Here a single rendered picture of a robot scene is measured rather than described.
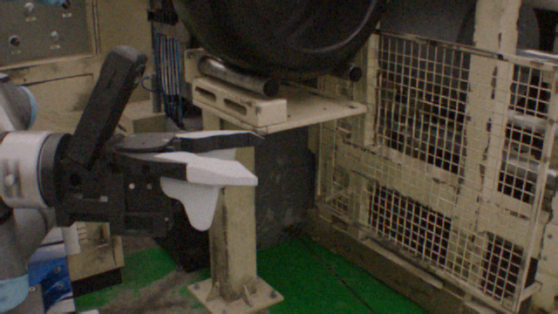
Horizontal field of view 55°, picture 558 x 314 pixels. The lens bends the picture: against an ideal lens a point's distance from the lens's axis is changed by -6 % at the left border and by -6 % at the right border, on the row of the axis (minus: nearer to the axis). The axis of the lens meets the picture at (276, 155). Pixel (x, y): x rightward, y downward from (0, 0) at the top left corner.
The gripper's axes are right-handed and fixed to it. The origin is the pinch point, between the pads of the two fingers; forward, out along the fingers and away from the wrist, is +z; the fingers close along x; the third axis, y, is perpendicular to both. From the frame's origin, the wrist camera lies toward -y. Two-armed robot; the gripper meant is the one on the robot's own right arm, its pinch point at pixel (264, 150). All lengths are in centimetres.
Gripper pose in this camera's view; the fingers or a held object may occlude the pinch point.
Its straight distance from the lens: 50.8
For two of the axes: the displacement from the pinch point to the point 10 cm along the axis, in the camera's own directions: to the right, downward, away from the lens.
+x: -0.2, 2.3, -9.7
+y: 0.0, 9.7, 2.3
